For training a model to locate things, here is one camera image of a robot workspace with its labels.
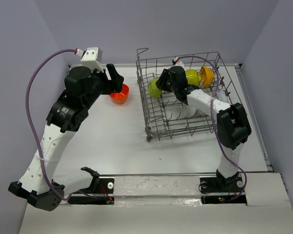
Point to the metal front rail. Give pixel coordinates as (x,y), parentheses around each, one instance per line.
(164,174)

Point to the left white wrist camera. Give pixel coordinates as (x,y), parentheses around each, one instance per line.
(92,59)

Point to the yellow round bowl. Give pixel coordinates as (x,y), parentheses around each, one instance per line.
(207,76)

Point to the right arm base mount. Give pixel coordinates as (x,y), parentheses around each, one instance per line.
(215,192)

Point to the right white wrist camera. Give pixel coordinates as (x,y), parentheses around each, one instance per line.
(177,62)

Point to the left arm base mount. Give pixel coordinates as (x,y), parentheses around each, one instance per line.
(99,192)

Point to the grey wire dish rack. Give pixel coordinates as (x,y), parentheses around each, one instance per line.
(166,116)

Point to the orange square bowl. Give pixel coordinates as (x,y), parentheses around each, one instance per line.
(121,97)

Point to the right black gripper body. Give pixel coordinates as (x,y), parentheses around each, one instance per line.
(172,86)

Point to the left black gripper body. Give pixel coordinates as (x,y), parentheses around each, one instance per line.
(102,86)

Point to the green round bowl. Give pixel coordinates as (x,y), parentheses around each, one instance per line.
(153,90)

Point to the white round bowl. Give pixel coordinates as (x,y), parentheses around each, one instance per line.
(221,96)
(190,111)

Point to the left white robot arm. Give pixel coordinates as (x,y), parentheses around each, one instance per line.
(82,88)

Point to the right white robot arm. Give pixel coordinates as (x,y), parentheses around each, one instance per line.
(229,121)

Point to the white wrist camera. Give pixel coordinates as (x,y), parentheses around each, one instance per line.
(92,59)
(177,62)

